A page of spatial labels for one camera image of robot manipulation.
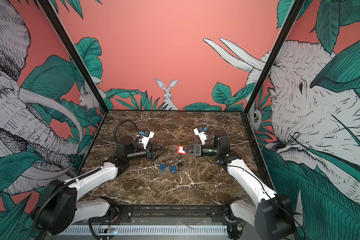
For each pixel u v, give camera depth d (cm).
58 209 41
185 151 71
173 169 91
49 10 70
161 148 80
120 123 114
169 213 75
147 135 71
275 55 86
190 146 69
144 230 70
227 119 118
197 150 66
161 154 73
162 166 91
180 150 72
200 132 70
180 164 92
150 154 69
